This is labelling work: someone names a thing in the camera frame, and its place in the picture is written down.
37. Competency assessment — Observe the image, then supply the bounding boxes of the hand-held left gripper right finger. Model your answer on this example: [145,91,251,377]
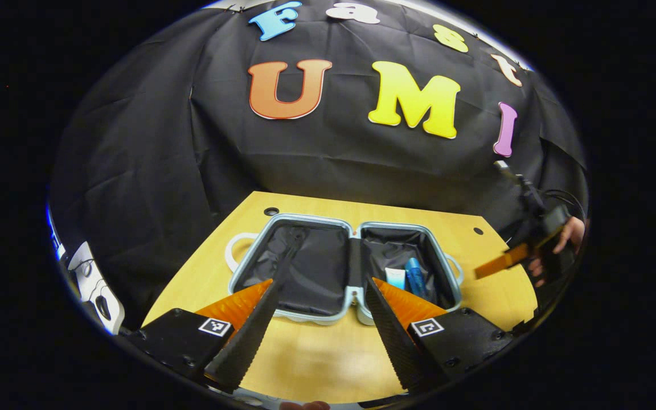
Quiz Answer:
[365,277,515,395]

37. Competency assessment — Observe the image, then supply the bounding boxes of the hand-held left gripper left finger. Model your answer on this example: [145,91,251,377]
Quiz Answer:
[123,278,284,395]

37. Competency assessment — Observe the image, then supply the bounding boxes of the small pale blue tube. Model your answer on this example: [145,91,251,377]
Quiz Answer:
[385,267,407,292]

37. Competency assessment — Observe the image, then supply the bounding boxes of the blue capped iridescent bottle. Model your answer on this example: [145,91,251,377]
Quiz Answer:
[404,257,429,299]

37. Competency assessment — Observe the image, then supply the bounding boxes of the light blue suitcase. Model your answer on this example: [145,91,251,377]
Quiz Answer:
[225,213,465,327]

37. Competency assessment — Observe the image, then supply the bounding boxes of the white plastic object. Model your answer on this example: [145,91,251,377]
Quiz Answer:
[58,241,127,335]

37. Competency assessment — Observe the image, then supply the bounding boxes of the black backdrop cloth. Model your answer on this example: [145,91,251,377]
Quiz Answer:
[49,0,589,331]

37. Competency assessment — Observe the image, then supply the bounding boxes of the black cable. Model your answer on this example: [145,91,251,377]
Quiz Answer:
[542,189,587,220]

